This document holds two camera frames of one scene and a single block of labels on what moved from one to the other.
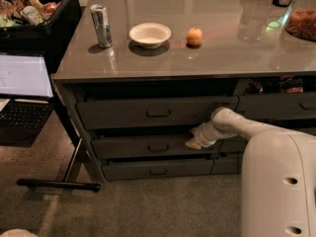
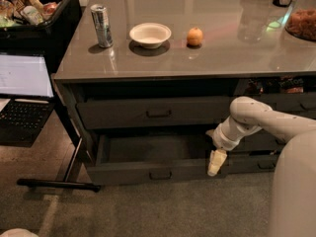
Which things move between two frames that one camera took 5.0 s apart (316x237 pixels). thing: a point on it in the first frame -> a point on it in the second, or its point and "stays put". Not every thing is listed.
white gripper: x=201 y=136 -> x=223 y=140
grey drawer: x=277 y=106 stays put
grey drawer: x=150 y=112 stays put
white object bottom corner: x=17 y=232 stays put
